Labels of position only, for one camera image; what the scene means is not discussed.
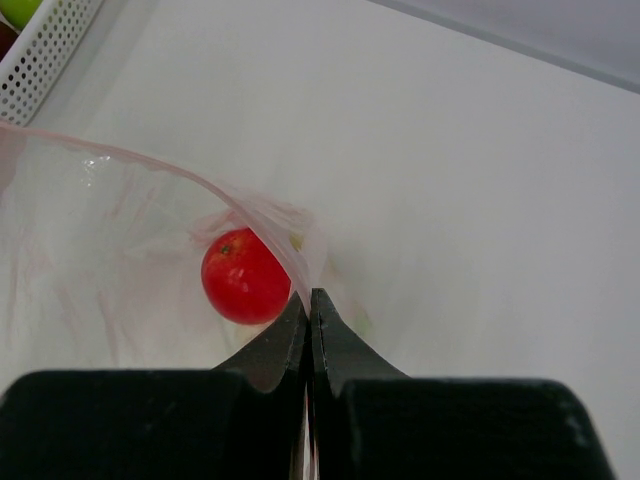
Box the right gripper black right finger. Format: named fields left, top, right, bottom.
left=310, top=289, right=614, bottom=479

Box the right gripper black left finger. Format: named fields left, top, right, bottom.
left=1, top=298, right=306, bottom=479

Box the clear zip top bag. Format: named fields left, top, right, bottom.
left=1, top=124, right=372, bottom=387

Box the green fake apple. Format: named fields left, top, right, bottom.
left=0, top=0, right=41, bottom=31

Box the purple fake eggplant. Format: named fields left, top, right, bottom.
left=0, top=21, right=19, bottom=60

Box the white perforated plastic basket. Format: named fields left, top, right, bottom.
left=1, top=1, right=102, bottom=126

